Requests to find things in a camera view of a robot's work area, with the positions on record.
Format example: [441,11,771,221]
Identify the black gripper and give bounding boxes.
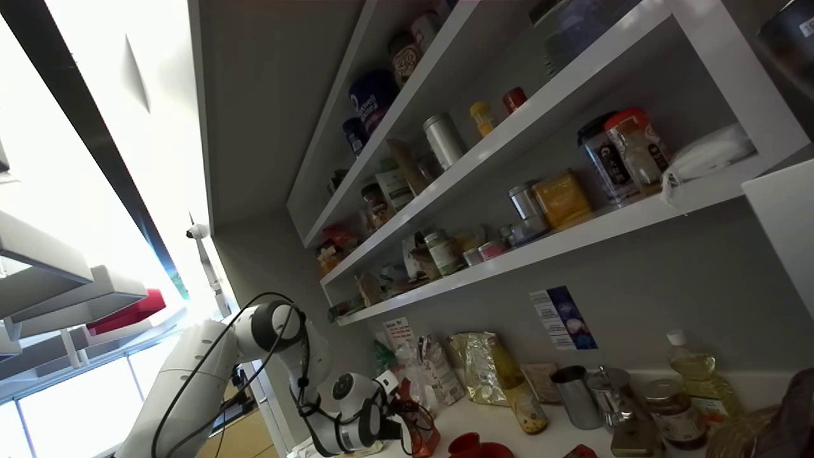
[369,385,410,454]

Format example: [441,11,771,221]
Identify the tan food packet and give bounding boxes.
[353,269,390,307]

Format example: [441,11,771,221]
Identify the pasta packet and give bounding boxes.
[390,137,434,195]

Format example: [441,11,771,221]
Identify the yellow packet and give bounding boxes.
[530,170,596,231]

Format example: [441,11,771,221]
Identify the white red printed packs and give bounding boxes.
[380,315,465,418]

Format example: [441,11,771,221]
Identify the red cup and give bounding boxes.
[447,430,486,458]

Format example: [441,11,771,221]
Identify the gold foil bag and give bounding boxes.
[446,328,525,407]

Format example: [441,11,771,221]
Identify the red plate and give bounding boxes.
[446,430,516,458]

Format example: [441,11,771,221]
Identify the small tan box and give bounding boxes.
[518,361,562,405]

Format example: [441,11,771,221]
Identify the slim glass bottle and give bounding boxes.
[399,234,441,288]

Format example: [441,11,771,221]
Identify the jar with pale label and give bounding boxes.
[422,227,465,278]

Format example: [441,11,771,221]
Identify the steel cup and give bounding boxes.
[549,365,606,433]

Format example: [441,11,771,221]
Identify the pink can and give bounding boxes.
[476,236,508,263]

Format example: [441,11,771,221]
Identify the blue white card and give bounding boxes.
[530,286,600,354]

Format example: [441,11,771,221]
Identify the dark lidded jar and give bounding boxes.
[359,180,391,231]

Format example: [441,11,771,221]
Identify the clear glass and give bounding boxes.
[587,365,633,427]

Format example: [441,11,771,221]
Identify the white labelled jar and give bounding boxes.
[375,164,414,213]

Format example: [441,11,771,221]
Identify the olive green tin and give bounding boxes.
[609,405,668,458]

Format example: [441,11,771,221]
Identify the silver tin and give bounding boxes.
[506,183,549,250]

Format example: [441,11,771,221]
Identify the red cushion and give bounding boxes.
[85,288,167,338]

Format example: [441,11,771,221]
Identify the silver metal can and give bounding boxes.
[419,113,469,174]

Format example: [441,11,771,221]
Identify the small dark blue can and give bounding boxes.
[341,115,371,156]

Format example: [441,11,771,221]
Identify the chocolate spread jar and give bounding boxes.
[645,389,710,451]

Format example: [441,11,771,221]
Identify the cooking oil bottle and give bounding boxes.
[663,328,748,427]

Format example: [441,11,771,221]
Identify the yellow bottle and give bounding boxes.
[469,100,500,141]

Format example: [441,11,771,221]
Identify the dark blue canister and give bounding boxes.
[349,69,399,131]

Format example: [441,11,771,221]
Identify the dark carton box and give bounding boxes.
[578,113,639,206]

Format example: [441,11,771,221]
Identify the red capped bottle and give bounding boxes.
[500,83,530,115]

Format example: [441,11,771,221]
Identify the brown glass jar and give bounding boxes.
[386,31,425,86]

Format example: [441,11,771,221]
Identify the jar with red lid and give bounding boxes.
[602,108,672,194]

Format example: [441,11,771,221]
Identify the small jar with white lid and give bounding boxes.
[410,8,443,48]

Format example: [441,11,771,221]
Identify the brown object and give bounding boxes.
[748,367,814,458]

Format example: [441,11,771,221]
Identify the white bag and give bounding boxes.
[658,124,757,194]

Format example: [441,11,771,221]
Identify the dark cooking pot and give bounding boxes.
[532,0,643,71]

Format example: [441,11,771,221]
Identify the white cabinet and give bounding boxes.
[741,159,814,321]

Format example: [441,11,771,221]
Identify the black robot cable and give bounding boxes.
[151,291,315,458]

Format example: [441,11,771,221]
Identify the camera on pole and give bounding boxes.
[183,213,236,321]

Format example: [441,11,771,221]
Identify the white wall shelf unit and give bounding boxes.
[286,0,811,328]

